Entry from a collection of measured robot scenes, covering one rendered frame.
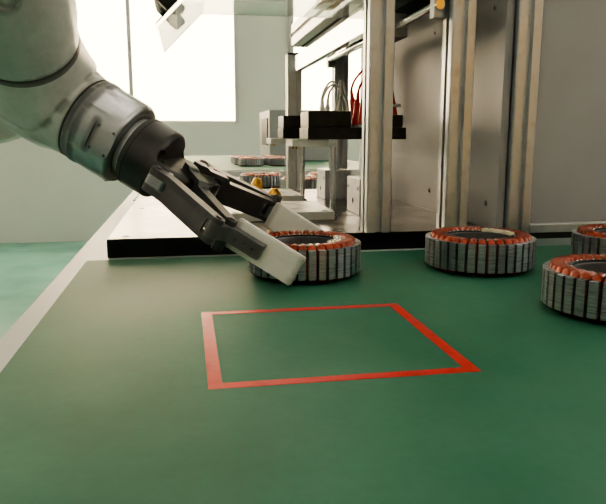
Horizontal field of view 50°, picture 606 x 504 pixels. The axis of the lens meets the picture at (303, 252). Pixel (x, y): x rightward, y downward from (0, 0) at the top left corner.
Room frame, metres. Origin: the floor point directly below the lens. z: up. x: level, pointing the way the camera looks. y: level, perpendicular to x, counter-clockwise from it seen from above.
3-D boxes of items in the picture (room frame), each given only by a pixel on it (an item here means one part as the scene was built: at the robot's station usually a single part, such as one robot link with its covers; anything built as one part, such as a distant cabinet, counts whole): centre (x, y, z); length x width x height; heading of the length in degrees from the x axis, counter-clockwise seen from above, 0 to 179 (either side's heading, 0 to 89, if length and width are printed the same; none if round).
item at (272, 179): (1.73, 0.11, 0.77); 0.11 x 0.11 x 0.04
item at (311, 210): (0.97, 0.04, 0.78); 0.15 x 0.15 x 0.01; 10
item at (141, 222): (1.09, 0.05, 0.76); 0.64 x 0.47 x 0.02; 10
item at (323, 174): (1.23, -0.06, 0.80); 0.08 x 0.05 x 0.06; 10
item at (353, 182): (1.00, -0.10, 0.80); 0.08 x 0.05 x 0.06; 10
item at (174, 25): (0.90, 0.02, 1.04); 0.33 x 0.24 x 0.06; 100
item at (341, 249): (0.64, 0.00, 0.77); 0.11 x 0.11 x 0.04
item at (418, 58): (1.13, -0.19, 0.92); 0.66 x 0.01 x 0.30; 10
